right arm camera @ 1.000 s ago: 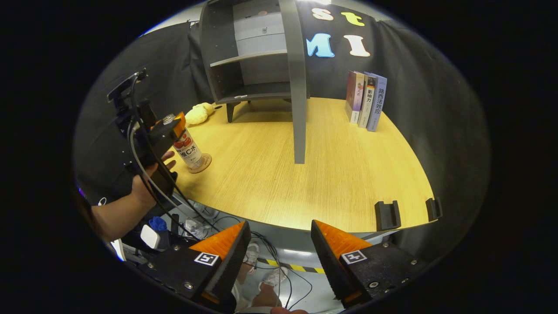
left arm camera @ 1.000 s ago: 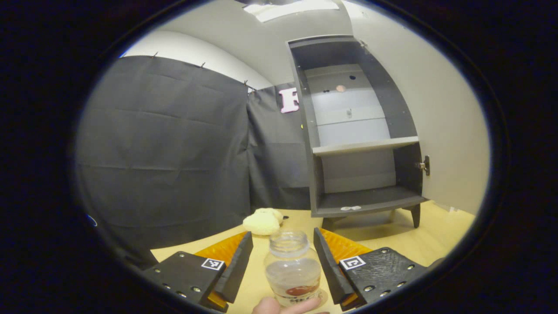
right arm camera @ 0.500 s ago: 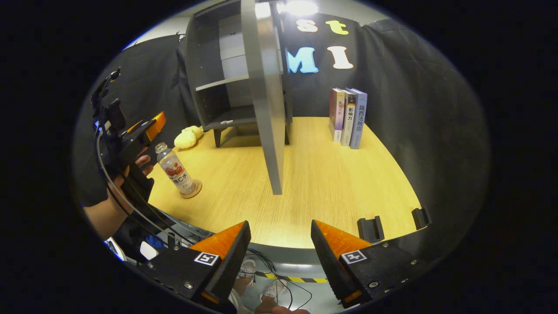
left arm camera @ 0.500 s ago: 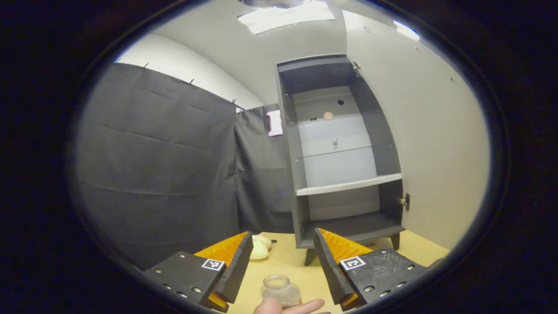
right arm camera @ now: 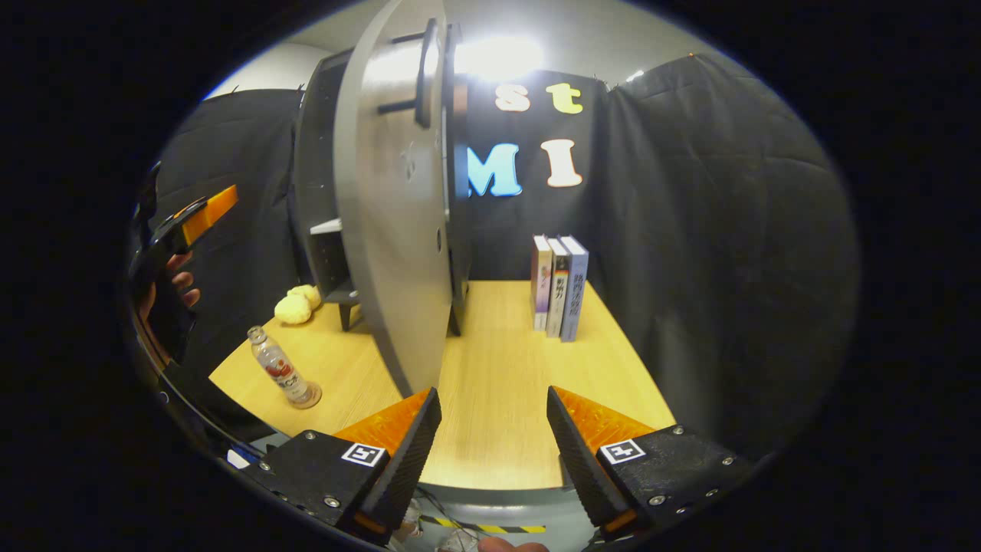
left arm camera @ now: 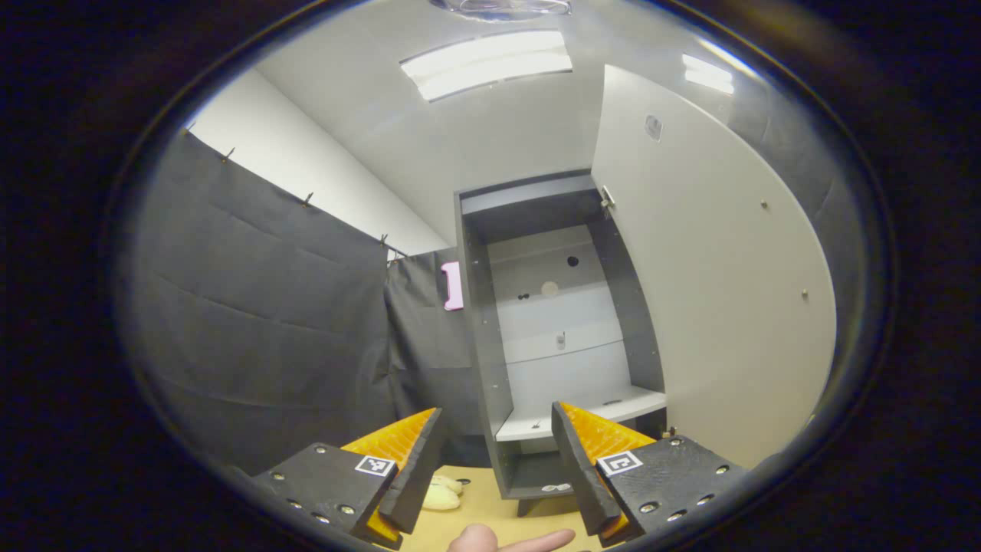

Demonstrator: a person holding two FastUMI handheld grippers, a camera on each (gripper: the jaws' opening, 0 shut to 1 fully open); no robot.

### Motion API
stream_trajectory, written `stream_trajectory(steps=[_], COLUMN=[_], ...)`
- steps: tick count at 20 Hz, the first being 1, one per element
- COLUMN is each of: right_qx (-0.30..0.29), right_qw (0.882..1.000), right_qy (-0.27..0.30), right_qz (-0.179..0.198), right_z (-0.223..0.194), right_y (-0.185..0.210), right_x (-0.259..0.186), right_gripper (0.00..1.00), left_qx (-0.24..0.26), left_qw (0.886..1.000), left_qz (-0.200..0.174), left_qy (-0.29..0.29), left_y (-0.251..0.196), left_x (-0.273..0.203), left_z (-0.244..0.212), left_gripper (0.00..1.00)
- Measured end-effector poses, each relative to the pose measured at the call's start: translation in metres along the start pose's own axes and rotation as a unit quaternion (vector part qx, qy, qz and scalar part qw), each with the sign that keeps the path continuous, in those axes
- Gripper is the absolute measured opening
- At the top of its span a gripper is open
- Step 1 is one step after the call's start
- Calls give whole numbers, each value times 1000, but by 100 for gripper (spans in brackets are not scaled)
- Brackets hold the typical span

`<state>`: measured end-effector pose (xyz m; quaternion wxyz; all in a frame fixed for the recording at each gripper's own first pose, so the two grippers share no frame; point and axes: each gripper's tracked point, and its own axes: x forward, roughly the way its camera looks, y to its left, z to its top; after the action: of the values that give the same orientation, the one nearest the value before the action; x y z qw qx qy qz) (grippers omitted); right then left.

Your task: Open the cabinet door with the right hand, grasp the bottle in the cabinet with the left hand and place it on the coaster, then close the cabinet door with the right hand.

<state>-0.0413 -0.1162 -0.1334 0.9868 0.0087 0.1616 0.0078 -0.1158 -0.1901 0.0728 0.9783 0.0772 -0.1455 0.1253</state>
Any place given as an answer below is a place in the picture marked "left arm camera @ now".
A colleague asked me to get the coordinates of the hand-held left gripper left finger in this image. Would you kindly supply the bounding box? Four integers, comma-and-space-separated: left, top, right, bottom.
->
253, 406, 445, 550

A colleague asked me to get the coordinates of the ceiling light panel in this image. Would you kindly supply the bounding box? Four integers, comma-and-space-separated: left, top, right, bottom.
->
682, 54, 735, 95
400, 31, 574, 103

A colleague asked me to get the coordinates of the cream plush toy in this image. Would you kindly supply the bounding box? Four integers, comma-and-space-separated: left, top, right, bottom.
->
422, 474, 464, 512

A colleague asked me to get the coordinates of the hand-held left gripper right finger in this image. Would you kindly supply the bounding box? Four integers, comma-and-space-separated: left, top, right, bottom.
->
550, 401, 752, 547

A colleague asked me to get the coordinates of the black backdrop cloth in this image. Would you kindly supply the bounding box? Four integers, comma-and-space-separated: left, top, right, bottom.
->
123, 126, 491, 476

